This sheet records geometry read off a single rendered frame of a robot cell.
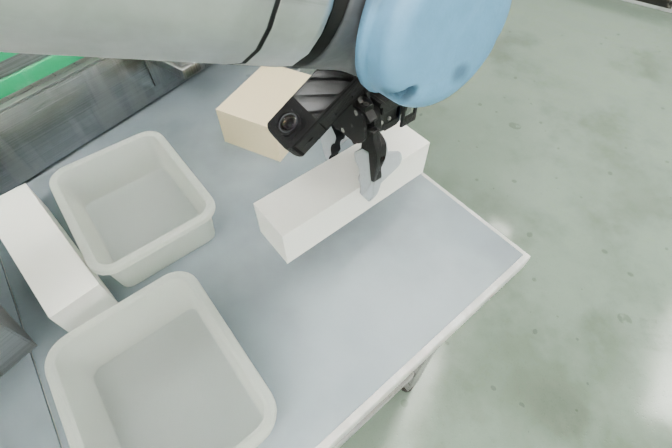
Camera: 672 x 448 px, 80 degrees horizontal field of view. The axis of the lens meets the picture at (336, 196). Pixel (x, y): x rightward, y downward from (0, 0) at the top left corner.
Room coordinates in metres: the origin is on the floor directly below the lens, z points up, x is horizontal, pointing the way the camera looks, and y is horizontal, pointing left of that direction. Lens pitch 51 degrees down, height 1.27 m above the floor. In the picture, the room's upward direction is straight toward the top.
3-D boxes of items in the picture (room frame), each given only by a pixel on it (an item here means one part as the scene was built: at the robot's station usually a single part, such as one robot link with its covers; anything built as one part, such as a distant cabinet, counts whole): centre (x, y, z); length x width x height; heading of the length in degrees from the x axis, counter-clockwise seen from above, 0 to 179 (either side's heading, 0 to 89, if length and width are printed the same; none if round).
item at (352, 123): (0.36, -0.04, 1.01); 0.09 x 0.08 x 0.12; 129
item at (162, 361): (0.11, 0.19, 0.78); 0.22 x 0.17 x 0.09; 39
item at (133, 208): (0.37, 0.30, 0.78); 0.22 x 0.17 x 0.09; 39
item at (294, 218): (0.35, -0.01, 0.86); 0.24 x 0.06 x 0.06; 129
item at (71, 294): (0.29, 0.40, 0.78); 0.24 x 0.06 x 0.06; 46
